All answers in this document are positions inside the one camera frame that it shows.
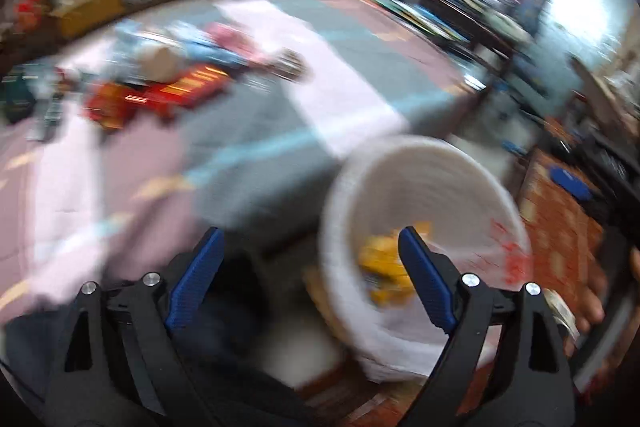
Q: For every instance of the red gift box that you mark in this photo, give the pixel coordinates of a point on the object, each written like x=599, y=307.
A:
x=30, y=8

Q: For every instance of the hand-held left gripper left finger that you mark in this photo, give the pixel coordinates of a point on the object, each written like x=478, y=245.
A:
x=197, y=277

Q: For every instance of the orange patterned rug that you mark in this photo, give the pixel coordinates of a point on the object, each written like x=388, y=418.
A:
x=555, y=227

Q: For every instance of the person's right hand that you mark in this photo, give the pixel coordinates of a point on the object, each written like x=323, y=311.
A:
x=592, y=302

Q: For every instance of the dark wooden table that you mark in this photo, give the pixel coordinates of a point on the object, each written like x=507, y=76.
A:
x=470, y=22

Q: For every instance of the paper cup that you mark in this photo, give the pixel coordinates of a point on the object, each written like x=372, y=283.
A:
x=160, y=62

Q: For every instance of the red snack packet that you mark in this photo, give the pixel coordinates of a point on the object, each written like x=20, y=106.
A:
x=190, y=89
x=107, y=104

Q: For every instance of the brown label packet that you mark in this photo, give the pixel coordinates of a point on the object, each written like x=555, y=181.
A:
x=288, y=63

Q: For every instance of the plaid pink grey tablecloth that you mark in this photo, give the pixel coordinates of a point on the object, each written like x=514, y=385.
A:
x=250, y=132

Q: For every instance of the white plastic bucket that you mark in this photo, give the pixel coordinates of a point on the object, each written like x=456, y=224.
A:
x=425, y=177

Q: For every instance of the dark green gift bag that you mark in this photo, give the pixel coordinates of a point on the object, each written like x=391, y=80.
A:
x=17, y=97

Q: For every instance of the yellow snack wrapper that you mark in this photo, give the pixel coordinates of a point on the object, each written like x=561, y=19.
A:
x=380, y=257

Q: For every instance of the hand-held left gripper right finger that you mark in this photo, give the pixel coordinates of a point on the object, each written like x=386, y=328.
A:
x=425, y=277

